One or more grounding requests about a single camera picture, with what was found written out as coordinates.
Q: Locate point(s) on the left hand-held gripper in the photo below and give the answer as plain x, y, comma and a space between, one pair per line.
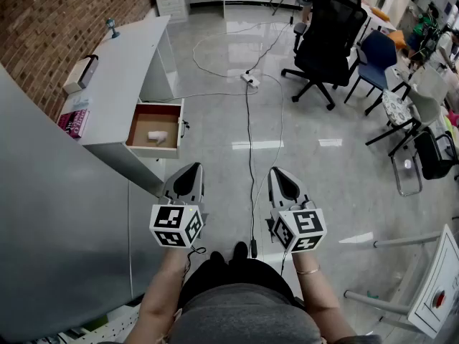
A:
168, 224

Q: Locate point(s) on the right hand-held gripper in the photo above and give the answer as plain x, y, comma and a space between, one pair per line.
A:
305, 228

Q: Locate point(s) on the white object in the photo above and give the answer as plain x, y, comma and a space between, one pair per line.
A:
157, 137

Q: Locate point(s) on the white drawer with brown inside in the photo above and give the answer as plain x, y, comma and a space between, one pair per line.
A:
143, 124

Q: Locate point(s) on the person's left forearm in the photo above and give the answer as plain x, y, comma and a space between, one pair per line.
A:
157, 299

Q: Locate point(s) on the person's right forearm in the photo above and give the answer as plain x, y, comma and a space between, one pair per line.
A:
319, 299

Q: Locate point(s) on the small black plastic part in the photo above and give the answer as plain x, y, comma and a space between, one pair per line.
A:
185, 125

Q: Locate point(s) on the person's right black shoe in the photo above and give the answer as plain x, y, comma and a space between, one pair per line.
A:
241, 251

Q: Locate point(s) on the person's black shoe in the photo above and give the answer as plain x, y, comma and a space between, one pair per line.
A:
216, 257
241, 251

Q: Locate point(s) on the person's left black shoe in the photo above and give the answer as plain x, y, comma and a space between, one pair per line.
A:
216, 257

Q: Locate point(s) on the person's black trousers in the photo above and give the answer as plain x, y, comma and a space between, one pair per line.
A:
229, 274

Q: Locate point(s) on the white power strip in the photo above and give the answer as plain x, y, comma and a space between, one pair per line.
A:
250, 78

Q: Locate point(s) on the pink book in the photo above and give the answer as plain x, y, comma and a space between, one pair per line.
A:
74, 122

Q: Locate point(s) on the grey refrigerator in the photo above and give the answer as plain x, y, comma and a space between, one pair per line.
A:
54, 192

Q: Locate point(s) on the clear glass cup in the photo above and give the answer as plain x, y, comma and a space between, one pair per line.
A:
80, 102

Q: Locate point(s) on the patterned seat cushion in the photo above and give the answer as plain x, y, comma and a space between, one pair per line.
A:
396, 106

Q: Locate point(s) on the white desktop organizer box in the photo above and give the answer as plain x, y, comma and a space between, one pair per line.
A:
80, 75

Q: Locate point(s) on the blue chair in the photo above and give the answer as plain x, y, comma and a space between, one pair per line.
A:
376, 61

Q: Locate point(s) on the black mesh office chair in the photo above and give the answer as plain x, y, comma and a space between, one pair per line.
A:
330, 38

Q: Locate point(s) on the white storage rack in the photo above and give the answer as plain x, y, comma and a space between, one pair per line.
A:
107, 328

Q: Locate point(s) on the grey plastic chair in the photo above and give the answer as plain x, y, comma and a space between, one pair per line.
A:
428, 109

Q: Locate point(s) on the small teal lamp figurine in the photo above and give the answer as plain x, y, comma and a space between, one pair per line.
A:
112, 29

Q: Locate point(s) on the white control box stand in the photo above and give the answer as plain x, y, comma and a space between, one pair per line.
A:
439, 274

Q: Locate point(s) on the red push button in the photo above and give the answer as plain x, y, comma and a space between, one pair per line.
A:
439, 299

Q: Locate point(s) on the orange cushion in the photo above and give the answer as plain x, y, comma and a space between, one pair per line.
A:
398, 38
380, 14

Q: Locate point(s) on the black chair with chrome frame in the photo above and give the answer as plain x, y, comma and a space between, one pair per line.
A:
432, 156

